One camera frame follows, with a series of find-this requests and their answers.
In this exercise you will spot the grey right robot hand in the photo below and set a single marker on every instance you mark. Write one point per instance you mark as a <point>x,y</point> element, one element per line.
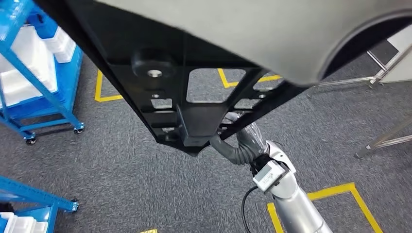
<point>252,138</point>

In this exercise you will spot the black plastic frame part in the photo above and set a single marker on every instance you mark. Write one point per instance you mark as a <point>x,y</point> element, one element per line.
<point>122,48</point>

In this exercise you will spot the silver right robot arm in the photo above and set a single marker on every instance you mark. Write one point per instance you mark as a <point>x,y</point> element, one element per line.
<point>296,209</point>

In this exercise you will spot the blue metal shelf rack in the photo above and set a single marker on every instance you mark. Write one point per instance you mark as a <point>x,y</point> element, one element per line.
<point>69,83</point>
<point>29,193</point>

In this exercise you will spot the yellow floor tape outline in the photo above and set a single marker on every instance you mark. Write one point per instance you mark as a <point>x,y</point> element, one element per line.
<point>149,231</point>
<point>331,190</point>

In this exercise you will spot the white panel block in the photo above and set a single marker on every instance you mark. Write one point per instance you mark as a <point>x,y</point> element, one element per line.
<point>399,58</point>

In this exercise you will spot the small white foam tray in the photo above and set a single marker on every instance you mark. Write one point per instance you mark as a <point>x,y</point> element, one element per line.
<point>62,48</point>

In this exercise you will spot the large white foam tray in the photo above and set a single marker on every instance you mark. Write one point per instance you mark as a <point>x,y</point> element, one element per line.
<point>32,58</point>

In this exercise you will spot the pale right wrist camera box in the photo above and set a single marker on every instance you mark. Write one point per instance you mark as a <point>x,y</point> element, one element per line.
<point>268,177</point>

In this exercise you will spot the steel frame table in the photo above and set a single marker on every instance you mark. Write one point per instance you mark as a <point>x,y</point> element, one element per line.
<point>347,82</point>

